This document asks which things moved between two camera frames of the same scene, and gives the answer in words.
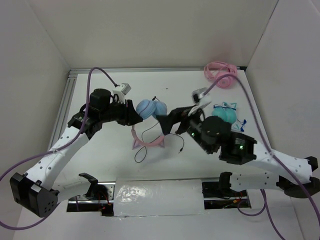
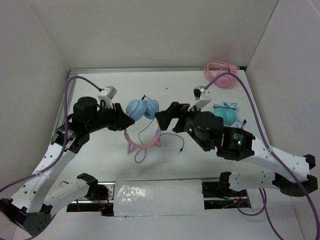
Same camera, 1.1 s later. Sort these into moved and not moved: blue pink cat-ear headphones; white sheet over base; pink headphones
Moved: blue pink cat-ear headphones
Not moved: pink headphones; white sheet over base
